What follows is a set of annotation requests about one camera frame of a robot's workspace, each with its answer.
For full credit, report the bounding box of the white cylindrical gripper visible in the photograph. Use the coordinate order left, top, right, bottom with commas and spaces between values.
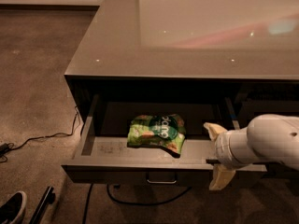
204, 122, 262, 191

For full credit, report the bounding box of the grey drawer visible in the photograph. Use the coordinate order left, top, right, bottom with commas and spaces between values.
61, 93, 268, 189

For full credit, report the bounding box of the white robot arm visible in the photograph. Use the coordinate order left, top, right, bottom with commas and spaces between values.
204, 114, 299, 190

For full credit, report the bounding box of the grey drawer cabinet counter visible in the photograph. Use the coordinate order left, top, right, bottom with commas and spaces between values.
64, 0, 299, 179

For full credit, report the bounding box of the green snack bag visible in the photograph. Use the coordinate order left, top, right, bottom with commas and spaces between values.
127, 114, 186, 155

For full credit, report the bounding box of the black metal bar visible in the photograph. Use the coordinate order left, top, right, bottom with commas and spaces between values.
29, 186, 56, 224

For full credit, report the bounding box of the black power adapter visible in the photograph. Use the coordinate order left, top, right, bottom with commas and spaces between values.
0, 144, 9, 155

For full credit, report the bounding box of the black and white shoe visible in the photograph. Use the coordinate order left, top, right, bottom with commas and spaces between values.
0, 191, 27, 224

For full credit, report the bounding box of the black vertical floor cable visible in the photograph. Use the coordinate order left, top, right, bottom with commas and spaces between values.
81, 183, 94, 224

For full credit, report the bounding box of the thin black power cable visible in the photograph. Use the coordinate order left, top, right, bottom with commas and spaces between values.
0, 106, 80, 164

